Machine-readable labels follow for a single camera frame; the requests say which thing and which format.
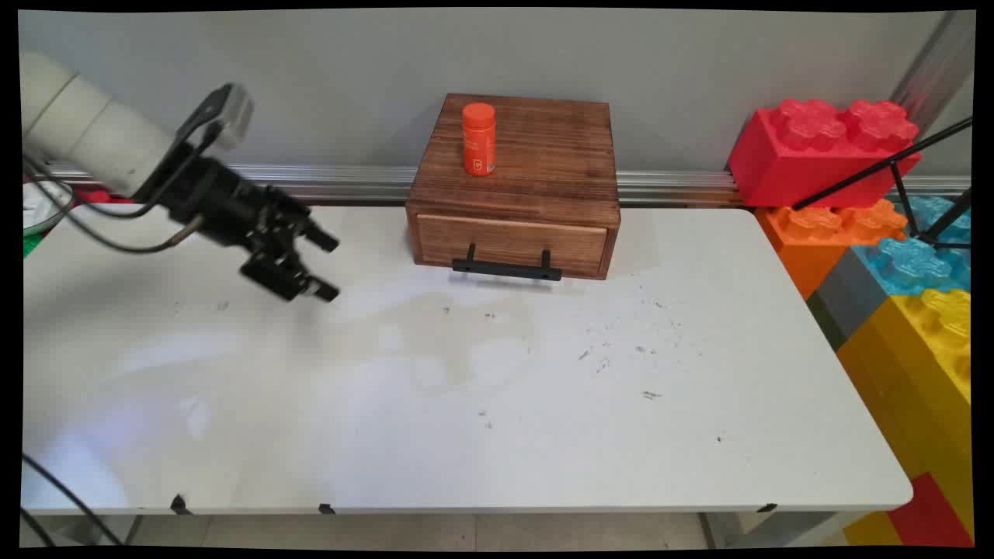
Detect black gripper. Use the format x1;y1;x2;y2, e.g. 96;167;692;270
152;158;341;304

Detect orange pill bottle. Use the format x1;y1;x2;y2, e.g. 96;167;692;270
462;102;497;177

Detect wooden drawer box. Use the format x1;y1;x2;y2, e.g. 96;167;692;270
405;93;621;281

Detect orange giant toy brick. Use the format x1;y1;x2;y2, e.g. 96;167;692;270
756;199;909;300

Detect red giant toy brick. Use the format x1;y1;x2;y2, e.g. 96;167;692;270
727;98;923;209

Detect grey giant toy brick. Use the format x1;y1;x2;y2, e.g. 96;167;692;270
806;247;888;352

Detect black tripod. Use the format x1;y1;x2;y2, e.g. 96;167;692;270
791;116;974;251

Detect blue giant toy brick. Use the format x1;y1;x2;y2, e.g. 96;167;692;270
864;195;973;297

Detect yellow giant toy brick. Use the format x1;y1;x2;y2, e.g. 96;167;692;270
836;288;975;544

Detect aluminium wall rail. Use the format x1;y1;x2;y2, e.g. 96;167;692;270
35;161;971;207

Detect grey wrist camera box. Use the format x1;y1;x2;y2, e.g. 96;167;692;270
177;82;255;151

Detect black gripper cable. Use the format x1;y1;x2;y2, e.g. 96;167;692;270
22;128;222;255

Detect black drawer handle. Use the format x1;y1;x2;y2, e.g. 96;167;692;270
452;244;563;282

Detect black floor cable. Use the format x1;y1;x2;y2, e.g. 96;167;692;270
20;453;125;547

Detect aluminium vertical post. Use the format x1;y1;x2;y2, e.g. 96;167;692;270
889;11;976;117

